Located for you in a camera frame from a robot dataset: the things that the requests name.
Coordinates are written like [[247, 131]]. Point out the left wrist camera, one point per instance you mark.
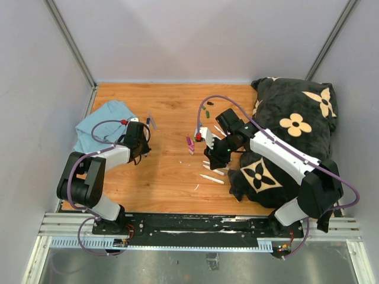
[[126, 122]]

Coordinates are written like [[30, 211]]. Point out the green cap marker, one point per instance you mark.
[[220, 131]]

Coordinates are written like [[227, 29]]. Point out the beige cap marker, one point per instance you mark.
[[213, 179]]

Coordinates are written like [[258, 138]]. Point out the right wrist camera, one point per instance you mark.
[[204, 134]]

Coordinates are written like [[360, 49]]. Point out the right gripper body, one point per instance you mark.
[[222, 149]]

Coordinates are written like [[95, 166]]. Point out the grey clear pen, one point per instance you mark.
[[152, 121]]

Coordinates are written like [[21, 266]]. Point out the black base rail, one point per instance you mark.
[[180, 232]]

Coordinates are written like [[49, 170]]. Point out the black floral pillow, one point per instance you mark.
[[301, 113]]

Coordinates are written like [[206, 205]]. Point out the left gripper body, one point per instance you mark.
[[143, 144]]

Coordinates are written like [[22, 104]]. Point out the light blue cloth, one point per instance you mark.
[[109, 131]]

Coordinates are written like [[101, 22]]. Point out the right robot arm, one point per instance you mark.
[[319, 182]]

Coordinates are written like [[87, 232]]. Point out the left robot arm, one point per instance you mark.
[[82, 181]]

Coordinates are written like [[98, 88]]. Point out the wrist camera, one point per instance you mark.
[[126, 122], [204, 134]]

